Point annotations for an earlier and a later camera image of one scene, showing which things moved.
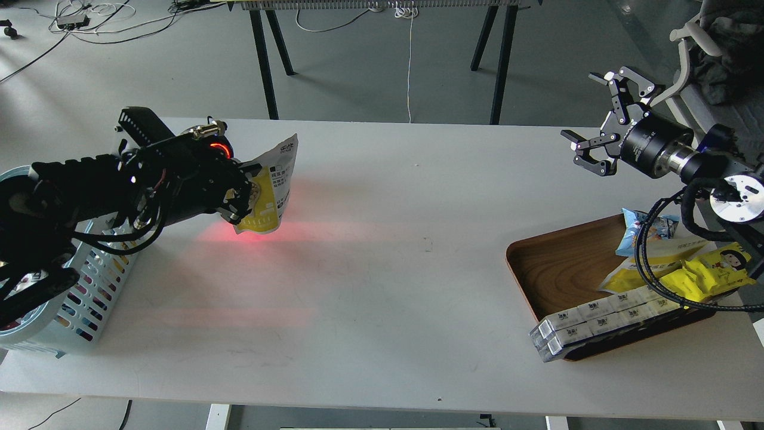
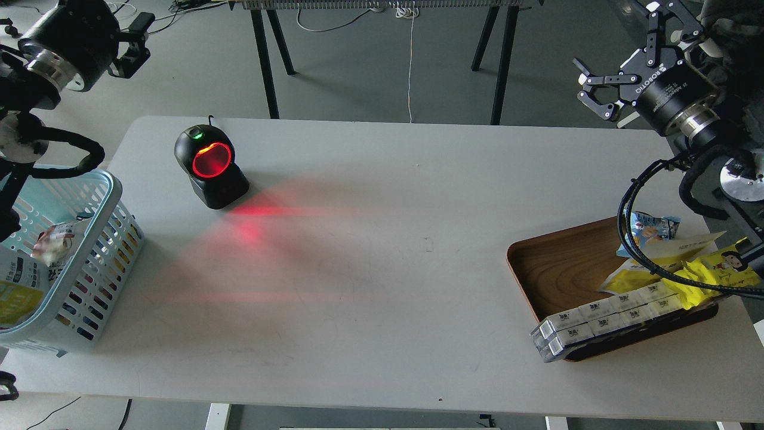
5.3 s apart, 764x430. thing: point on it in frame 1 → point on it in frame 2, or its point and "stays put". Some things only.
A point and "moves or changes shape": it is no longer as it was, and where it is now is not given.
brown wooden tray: (567, 267) stays put
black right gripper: (657, 146) → (674, 96)
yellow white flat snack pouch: (659, 256) stays put
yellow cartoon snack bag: (709, 273) stays put
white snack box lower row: (552, 346) stays put
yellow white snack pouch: (271, 188) moves or changes shape
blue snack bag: (659, 227) stays put
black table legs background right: (505, 57) stays put
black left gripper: (172, 177) → (74, 44)
